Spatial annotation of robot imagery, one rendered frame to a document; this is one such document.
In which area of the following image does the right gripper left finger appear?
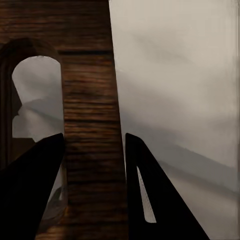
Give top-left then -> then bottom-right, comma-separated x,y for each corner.
0,133 -> 65,240

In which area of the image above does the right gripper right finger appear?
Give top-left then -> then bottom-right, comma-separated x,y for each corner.
125,133 -> 210,240

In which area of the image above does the cutting board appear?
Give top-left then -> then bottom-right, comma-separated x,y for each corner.
0,0 -> 129,240

